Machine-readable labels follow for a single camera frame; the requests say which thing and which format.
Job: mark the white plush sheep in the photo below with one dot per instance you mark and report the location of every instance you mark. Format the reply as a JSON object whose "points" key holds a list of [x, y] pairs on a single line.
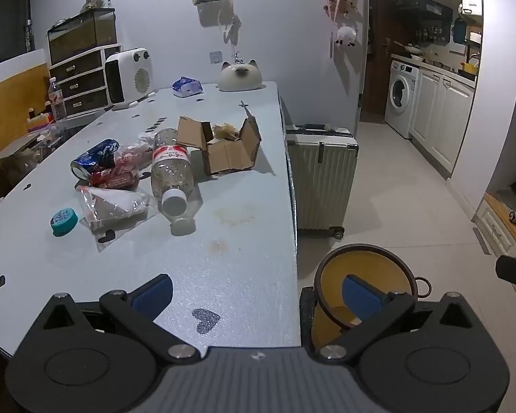
{"points": [[346, 36]]}

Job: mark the white ribbed suitcase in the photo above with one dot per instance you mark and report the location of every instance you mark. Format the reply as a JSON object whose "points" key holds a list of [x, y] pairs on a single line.
{"points": [[322, 180]]}

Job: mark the grey flat board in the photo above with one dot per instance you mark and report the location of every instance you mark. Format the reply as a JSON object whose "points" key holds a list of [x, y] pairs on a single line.
{"points": [[19, 144]]}

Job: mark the pink pen set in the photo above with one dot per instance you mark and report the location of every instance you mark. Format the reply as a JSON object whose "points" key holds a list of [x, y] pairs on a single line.
{"points": [[38, 122]]}

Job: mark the dark drawer unit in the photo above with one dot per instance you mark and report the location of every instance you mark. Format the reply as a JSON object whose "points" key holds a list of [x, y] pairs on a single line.
{"points": [[84, 81]]}

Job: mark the cardboard box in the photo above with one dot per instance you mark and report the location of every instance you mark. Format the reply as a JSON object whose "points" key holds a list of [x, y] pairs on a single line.
{"points": [[230, 157]]}

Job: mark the wooden door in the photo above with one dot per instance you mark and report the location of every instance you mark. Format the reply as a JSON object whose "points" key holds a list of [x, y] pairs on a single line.
{"points": [[376, 51]]}

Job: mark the red cardboard packet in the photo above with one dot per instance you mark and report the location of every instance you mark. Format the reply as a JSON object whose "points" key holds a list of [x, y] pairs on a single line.
{"points": [[114, 179]]}

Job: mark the cat-shaped ceramic ornament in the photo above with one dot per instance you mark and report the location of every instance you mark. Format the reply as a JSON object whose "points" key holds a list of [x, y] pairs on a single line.
{"points": [[241, 78]]}

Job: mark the glass fish tank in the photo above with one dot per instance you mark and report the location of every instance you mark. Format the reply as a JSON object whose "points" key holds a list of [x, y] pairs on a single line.
{"points": [[81, 32]]}

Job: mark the white lower kitchen cabinets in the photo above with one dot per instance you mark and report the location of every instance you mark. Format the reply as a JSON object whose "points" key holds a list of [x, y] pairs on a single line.
{"points": [[440, 116]]}

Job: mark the teal round lid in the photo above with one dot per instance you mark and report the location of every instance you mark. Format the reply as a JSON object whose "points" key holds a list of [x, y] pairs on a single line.
{"points": [[64, 220]]}

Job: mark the blue tissue pack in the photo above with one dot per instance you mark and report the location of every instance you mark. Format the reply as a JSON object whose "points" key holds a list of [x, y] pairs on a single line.
{"points": [[187, 87]]}

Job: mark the yellow trash bin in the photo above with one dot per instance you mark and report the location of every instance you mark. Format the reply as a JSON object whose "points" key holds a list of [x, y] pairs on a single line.
{"points": [[333, 273]]}

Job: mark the wall switch plate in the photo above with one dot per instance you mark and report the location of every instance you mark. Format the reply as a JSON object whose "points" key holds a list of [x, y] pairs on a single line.
{"points": [[215, 57]]}

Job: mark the hanging wall ornament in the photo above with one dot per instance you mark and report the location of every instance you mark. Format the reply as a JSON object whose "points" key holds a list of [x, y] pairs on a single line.
{"points": [[231, 30]]}

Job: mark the pink printed plastic bag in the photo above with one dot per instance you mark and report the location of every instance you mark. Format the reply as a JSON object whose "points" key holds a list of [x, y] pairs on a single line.
{"points": [[131, 157]]}

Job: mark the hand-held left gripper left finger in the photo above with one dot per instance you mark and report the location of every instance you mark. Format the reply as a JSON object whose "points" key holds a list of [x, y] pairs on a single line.
{"points": [[151, 299]]}

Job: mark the upright water bottle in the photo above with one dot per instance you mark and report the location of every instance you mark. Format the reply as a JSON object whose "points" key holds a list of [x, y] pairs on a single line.
{"points": [[57, 101]]}

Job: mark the white space heater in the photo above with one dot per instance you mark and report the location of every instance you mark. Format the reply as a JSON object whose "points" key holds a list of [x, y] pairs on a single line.
{"points": [[131, 77]]}

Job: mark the crushed blue can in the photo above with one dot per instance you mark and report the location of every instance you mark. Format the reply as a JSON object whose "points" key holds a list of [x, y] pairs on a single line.
{"points": [[95, 155]]}

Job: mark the white washing machine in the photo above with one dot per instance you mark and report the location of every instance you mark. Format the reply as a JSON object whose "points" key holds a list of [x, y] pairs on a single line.
{"points": [[402, 94]]}

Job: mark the crumpled brown paper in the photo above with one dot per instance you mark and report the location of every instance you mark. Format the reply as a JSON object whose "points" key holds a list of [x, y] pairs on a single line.
{"points": [[225, 132]]}

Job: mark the wooden wall toys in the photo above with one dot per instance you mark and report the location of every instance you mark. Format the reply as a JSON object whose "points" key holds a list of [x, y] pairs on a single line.
{"points": [[342, 6]]}

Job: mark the low wooden shoe cabinet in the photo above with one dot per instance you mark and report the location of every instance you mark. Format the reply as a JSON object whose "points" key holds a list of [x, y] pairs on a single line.
{"points": [[499, 223]]}

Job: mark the black range hood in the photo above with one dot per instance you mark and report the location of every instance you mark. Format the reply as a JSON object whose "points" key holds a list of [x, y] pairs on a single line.
{"points": [[421, 9]]}

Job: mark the clear plastic wrapper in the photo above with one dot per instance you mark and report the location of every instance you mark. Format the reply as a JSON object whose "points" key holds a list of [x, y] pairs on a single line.
{"points": [[112, 206]]}

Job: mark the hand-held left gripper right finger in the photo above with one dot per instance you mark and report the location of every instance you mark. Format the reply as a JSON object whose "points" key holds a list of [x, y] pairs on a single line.
{"points": [[361, 297]]}

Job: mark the white plastic bag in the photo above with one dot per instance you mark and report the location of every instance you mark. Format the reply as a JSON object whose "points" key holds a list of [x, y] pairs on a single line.
{"points": [[146, 138]]}

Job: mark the clear plastic bottle red label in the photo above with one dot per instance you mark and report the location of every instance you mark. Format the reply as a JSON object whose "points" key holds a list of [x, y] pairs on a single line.
{"points": [[170, 167]]}

